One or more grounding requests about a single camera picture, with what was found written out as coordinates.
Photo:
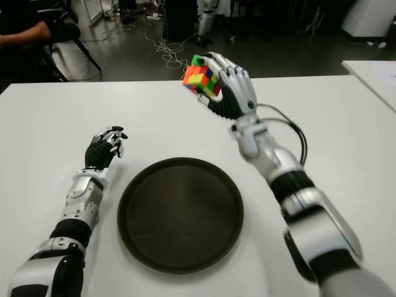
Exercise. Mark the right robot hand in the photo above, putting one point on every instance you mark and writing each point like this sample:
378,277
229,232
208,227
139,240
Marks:
238,92

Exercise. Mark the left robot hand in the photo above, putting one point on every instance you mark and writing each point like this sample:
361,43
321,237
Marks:
99,154

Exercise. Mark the multicoloured Rubik's cube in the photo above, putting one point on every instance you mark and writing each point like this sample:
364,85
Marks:
201,77

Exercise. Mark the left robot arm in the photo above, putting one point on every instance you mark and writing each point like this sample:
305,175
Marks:
79,201

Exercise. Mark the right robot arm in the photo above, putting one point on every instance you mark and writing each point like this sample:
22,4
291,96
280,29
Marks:
297,191

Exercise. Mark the dark round plate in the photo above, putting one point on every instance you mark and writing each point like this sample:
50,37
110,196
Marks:
180,215

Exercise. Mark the silver humanoid robot legs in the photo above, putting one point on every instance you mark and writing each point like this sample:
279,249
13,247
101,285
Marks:
205,21

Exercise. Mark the black cabinet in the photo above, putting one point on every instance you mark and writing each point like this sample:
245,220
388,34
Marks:
182,18

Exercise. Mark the grey metal stand legs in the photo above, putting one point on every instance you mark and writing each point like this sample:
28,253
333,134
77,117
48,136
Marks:
314,21

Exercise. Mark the white power strip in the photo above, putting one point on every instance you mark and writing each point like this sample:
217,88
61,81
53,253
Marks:
154,17

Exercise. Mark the black chair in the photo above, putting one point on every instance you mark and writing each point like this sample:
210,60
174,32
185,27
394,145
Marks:
66,31

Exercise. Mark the white side table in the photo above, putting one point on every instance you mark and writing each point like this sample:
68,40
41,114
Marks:
377,77

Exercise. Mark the person in black shirt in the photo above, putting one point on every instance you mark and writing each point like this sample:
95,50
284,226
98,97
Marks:
28,34

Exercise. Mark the white board panel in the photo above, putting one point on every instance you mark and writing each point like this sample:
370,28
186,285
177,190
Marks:
92,9

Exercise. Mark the white machine housing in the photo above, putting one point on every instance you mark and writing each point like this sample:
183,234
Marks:
368,15

